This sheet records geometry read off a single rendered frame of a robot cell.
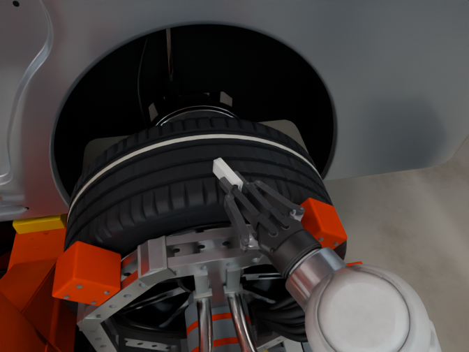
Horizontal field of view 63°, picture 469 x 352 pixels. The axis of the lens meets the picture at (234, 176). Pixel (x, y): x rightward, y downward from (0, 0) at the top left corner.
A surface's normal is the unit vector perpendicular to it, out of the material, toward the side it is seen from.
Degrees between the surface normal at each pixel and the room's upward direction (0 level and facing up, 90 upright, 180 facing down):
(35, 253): 0
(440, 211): 0
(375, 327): 23
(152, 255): 0
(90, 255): 45
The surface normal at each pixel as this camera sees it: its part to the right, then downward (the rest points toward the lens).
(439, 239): 0.03, -0.67
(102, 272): 0.71, -0.56
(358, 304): -0.34, -0.52
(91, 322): 0.18, 0.73
